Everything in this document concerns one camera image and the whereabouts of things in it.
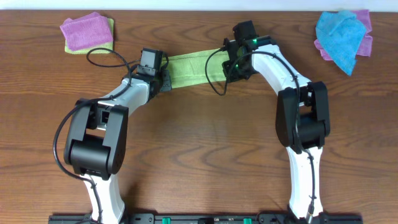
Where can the crumpled pink cloth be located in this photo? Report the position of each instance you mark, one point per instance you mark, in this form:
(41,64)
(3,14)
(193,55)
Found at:
(366,45)

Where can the light green cloth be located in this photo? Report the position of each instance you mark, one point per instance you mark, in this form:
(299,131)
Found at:
(189,69)

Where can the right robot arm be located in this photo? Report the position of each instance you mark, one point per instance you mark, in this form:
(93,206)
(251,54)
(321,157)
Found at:
(302,120)

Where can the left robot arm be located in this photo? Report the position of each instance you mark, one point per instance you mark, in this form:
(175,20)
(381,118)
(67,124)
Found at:
(97,136)

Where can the crumpled blue cloth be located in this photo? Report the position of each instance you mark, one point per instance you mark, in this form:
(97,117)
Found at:
(340,34)

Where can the folded green cloth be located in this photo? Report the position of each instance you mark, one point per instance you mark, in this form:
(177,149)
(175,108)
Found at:
(108,45)

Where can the folded pink cloth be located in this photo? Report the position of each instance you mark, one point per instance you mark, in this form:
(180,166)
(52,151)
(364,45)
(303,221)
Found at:
(87,31)

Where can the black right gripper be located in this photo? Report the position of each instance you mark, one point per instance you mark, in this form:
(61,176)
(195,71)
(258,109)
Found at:
(227,70)

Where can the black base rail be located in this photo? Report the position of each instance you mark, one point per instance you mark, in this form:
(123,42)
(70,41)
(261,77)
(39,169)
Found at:
(264,218)

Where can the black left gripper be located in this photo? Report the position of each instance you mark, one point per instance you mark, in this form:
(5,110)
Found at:
(166,80)

